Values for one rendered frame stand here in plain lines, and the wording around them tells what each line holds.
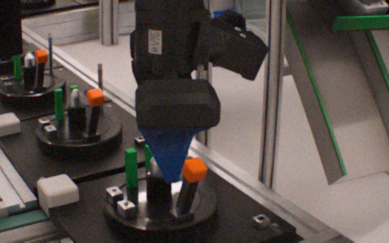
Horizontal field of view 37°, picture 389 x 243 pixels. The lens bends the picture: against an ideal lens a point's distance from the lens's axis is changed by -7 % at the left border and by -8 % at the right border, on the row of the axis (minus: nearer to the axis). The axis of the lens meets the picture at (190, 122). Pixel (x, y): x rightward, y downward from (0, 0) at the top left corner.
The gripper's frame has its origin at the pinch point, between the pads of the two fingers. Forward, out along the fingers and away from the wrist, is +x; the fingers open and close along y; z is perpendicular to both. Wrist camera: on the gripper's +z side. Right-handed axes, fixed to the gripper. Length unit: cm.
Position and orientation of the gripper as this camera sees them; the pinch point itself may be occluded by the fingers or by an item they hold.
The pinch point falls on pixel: (167, 124)
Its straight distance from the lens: 56.2
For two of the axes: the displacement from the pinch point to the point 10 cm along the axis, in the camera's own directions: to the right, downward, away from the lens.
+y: -1.2, -4.3, 9.0
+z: 9.9, -0.3, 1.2
